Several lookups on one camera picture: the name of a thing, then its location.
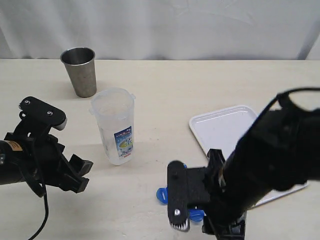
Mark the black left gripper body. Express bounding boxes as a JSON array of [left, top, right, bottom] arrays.
[[2, 128, 69, 190]]

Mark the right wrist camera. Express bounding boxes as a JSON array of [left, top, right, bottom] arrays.
[[167, 160, 190, 232]]

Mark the clear plastic tall container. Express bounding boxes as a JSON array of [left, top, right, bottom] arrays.
[[89, 87, 135, 166]]

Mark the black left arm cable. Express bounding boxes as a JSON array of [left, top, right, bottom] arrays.
[[19, 139, 49, 240]]

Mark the blue snap-lock lid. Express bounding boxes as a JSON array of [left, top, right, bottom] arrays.
[[156, 163, 210, 223]]

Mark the white rectangular tray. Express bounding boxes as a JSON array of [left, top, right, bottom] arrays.
[[188, 104, 309, 208]]

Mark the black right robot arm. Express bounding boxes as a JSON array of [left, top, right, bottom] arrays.
[[167, 92, 320, 240]]

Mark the stainless steel cup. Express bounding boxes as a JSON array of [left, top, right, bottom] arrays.
[[60, 47, 97, 98]]

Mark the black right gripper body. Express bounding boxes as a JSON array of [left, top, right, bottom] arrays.
[[186, 149, 247, 240]]

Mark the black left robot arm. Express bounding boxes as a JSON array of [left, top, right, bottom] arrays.
[[0, 125, 93, 197]]

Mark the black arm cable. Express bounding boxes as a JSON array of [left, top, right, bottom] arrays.
[[19, 139, 49, 240], [259, 86, 320, 118]]

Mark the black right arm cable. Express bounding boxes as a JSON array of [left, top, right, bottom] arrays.
[[259, 86, 320, 118]]

